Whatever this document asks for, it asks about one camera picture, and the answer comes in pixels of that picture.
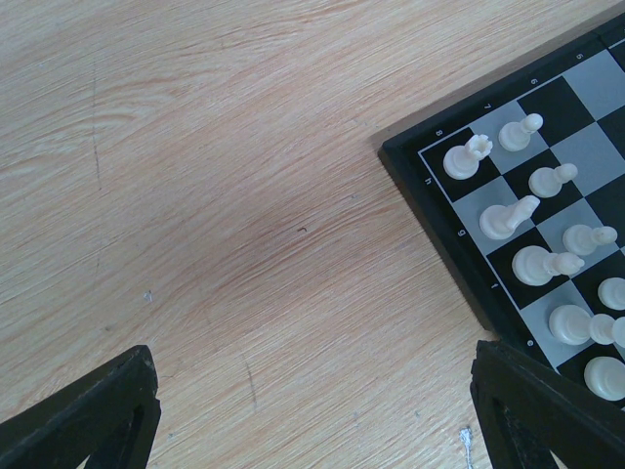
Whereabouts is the white bishop on board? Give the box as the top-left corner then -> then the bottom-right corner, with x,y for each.
512,245 -> 585,286

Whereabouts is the white knight on board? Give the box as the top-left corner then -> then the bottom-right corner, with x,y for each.
479,195 -> 540,239

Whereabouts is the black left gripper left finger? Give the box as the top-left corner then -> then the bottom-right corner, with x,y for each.
1,345 -> 161,468

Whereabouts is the white pawn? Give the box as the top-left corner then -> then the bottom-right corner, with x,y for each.
562,224 -> 618,256
598,277 -> 625,311
528,163 -> 578,198
498,113 -> 544,152

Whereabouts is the white queen on board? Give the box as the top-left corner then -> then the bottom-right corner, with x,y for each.
549,304 -> 624,347

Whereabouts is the white rook on board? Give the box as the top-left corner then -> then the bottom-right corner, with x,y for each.
443,134 -> 493,180

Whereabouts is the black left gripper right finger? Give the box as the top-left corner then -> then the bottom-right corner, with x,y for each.
470,341 -> 624,468

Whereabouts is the black white chess board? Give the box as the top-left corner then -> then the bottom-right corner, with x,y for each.
380,17 -> 624,406

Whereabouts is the white king on board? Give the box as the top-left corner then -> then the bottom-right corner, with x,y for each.
584,357 -> 624,402

